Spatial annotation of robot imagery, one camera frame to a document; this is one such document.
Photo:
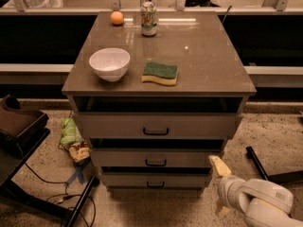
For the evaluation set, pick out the brown snack bag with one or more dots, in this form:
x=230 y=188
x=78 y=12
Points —
x=79 y=151

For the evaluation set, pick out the grey top drawer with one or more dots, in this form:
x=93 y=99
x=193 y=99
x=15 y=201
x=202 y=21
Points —
x=158 y=125

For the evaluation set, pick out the grey drawer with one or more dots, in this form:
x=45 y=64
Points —
x=158 y=125
x=155 y=180
x=148 y=158

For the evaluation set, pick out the black stand frame left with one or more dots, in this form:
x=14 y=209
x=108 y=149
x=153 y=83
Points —
x=41 y=187

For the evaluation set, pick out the orange ball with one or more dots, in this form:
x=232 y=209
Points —
x=117 y=18

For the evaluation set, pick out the soda can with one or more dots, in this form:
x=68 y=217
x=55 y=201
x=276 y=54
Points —
x=148 y=19

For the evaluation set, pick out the grey bottom drawer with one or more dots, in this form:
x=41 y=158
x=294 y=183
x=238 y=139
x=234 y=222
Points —
x=155 y=180

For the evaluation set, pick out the green snack bag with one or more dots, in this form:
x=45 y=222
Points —
x=68 y=136

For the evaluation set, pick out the blue tape strip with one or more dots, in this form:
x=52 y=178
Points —
x=77 y=175

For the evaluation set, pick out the grey drawer cabinet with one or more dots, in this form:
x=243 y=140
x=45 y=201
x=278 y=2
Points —
x=211 y=80

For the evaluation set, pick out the dark brown box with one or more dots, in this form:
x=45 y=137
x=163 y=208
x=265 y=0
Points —
x=18 y=126

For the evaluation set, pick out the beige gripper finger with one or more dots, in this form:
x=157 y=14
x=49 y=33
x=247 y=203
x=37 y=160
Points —
x=219 y=166

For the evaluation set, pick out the black stand leg right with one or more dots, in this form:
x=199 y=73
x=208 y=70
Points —
x=281 y=178

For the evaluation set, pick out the green yellow sponge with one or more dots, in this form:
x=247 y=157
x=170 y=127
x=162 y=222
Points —
x=160 y=73

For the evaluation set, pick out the grey middle drawer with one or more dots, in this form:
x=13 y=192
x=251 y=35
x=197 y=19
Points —
x=148 y=158

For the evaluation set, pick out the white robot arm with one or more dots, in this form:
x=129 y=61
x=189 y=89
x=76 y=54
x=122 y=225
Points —
x=263 y=203

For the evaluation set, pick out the white bowl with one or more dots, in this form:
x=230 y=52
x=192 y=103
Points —
x=110 y=64

